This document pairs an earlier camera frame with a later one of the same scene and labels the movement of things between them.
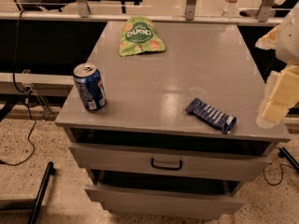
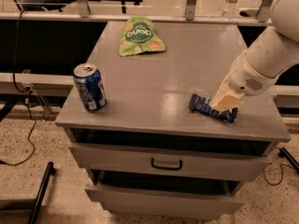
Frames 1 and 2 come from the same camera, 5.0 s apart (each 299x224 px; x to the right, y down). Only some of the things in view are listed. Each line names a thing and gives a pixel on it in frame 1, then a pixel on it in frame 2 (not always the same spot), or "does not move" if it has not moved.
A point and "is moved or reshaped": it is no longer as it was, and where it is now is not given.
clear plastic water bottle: [231, 2] does not move
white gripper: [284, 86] -> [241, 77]
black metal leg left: [49, 173] does not move
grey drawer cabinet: [179, 134] does not move
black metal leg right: [283, 152] does not move
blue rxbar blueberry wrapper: [220, 119] is moved or reshaped
